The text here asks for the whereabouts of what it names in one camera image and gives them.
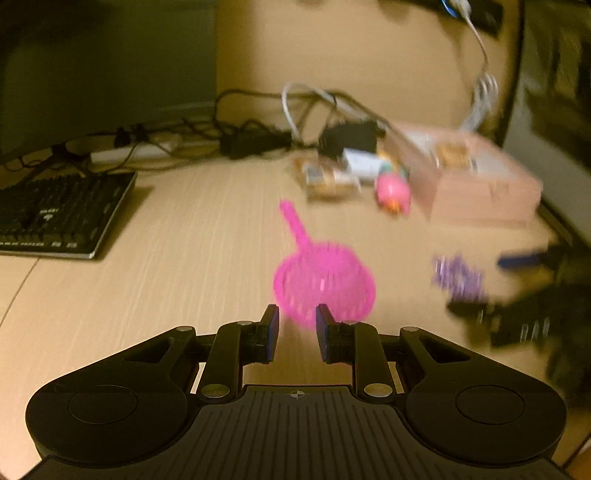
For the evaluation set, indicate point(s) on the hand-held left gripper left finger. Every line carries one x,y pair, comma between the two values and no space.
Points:
272,333

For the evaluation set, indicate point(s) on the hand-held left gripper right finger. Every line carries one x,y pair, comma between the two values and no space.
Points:
322,333

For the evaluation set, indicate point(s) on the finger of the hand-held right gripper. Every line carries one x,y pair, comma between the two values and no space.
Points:
521,259
475,308

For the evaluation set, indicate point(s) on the purple toy piece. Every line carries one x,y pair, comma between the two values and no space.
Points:
457,277

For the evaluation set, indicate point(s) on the pink plastic toy strainer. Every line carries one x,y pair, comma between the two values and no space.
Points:
323,277

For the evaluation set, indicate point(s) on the pink storage box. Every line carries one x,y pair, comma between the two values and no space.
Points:
480,194

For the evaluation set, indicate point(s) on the brown snack packet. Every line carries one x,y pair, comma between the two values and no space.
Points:
323,180

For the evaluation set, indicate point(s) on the pink egg-shaped toy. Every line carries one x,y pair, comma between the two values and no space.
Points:
393,194

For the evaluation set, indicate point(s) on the white snack packet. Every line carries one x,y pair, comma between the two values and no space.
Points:
364,164

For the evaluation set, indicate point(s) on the black power adapter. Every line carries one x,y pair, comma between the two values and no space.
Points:
256,142

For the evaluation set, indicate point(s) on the dark cloth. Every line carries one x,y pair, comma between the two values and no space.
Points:
554,69

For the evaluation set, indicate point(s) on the black electronic device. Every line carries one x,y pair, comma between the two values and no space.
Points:
348,136

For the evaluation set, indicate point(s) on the white power strip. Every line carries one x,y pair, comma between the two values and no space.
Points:
138,150

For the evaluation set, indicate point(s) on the black keyboard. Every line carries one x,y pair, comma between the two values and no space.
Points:
60,212

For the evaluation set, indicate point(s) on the black computer monitor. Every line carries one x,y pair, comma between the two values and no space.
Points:
92,69

